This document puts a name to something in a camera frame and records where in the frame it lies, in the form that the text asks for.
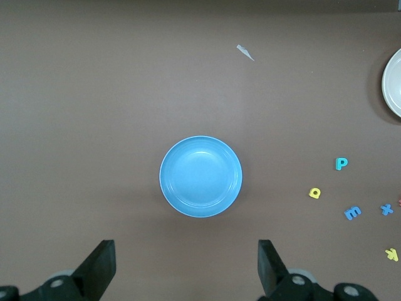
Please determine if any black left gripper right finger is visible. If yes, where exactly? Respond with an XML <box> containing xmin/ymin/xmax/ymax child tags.
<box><xmin>258</xmin><ymin>239</ymin><xmax>382</xmax><ymax>301</ymax></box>

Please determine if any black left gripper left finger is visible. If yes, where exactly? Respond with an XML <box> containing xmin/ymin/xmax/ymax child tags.
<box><xmin>0</xmin><ymin>240</ymin><xmax>117</xmax><ymax>301</ymax></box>

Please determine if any blue letter m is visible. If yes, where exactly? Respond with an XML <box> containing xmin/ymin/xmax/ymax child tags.
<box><xmin>343</xmin><ymin>206</ymin><xmax>362</xmax><ymax>221</ymax></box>

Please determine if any blue plate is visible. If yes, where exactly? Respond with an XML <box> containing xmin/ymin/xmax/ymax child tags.
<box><xmin>159</xmin><ymin>135</ymin><xmax>244</xmax><ymax>219</ymax></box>

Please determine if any brown table cover sheet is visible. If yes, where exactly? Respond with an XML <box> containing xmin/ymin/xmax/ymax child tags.
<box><xmin>0</xmin><ymin>0</ymin><xmax>401</xmax><ymax>301</ymax></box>

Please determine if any beige plate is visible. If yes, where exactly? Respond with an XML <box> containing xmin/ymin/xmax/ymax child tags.
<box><xmin>381</xmin><ymin>48</ymin><xmax>401</xmax><ymax>119</ymax></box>

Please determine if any small grey paper scrap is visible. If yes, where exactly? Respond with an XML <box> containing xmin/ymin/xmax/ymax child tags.
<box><xmin>236</xmin><ymin>44</ymin><xmax>255</xmax><ymax>62</ymax></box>

